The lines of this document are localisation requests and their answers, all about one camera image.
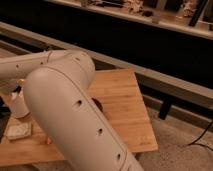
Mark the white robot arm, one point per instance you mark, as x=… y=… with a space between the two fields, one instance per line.
x=55 y=91

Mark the black table leg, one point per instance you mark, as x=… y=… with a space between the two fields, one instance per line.
x=165 y=108

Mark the orange carrot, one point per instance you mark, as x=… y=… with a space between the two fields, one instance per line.
x=48 y=141

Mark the black device at left edge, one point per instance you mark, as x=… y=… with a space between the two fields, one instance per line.
x=4 y=117

